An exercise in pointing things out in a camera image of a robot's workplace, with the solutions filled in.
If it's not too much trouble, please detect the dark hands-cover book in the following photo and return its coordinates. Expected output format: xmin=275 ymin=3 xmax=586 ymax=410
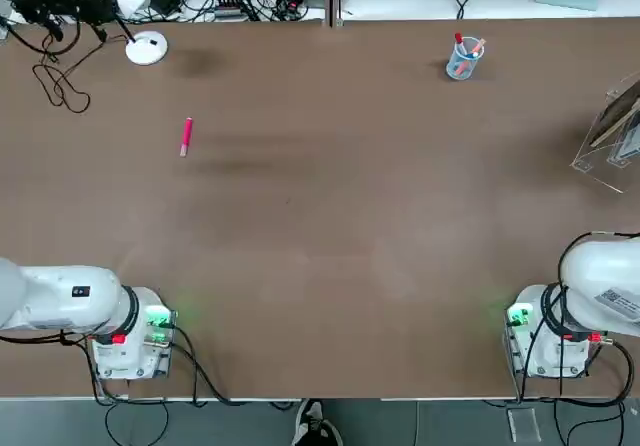
xmin=588 ymin=96 xmax=640 ymax=148

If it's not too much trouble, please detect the clear acrylic storage rack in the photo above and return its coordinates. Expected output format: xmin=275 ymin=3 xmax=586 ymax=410
xmin=569 ymin=68 xmax=640 ymax=195

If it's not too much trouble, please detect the pink highlighter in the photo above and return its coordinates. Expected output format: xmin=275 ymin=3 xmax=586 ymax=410
xmin=178 ymin=117 xmax=195 ymax=159

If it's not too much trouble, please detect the clear plastic pen cup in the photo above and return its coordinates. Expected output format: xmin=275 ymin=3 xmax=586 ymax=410
xmin=445 ymin=36 xmax=487 ymax=82

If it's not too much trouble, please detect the person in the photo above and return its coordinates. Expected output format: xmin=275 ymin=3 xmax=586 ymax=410
xmin=292 ymin=399 xmax=344 ymax=446

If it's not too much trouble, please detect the orange marker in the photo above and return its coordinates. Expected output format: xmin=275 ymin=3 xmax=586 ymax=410
xmin=457 ymin=39 xmax=487 ymax=77

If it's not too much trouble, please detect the white desk lamp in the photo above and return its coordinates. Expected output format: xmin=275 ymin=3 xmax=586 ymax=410
xmin=96 ymin=0 xmax=170 ymax=67

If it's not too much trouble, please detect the black base cable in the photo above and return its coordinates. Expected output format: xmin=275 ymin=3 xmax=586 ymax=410
xmin=164 ymin=323 xmax=301 ymax=410

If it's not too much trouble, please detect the black lamp cable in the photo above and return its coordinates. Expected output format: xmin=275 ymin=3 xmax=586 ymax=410
xmin=32 ymin=30 xmax=136 ymax=115

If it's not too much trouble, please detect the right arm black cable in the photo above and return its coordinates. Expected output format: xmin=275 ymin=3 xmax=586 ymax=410
xmin=542 ymin=230 xmax=640 ymax=397

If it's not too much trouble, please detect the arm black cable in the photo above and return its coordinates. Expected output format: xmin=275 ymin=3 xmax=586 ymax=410
xmin=542 ymin=230 xmax=640 ymax=397
xmin=0 ymin=330 xmax=91 ymax=347

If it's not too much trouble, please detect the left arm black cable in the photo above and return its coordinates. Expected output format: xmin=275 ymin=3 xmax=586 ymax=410
xmin=0 ymin=330 xmax=91 ymax=347

